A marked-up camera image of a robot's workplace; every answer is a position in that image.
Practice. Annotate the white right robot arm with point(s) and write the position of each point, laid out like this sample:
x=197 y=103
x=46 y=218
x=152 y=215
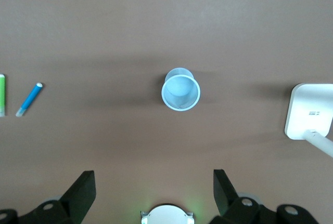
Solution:
x=166 y=215

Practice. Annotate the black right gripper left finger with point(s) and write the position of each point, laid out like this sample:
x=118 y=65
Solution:
x=75 y=198

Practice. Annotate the brown table cover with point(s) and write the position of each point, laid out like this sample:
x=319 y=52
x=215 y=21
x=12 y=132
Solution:
x=166 y=26

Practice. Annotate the white lamp stand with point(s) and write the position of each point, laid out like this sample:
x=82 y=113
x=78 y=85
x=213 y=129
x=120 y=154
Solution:
x=309 y=104

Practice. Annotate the green marker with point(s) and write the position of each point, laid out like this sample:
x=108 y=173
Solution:
x=2 y=94

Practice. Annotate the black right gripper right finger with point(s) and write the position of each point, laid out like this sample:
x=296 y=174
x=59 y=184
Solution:
x=226 y=198

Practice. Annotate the translucent blue cup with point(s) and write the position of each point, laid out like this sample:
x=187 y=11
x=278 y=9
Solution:
x=179 y=99

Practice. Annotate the blue marker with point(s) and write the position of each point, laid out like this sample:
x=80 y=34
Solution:
x=30 y=99

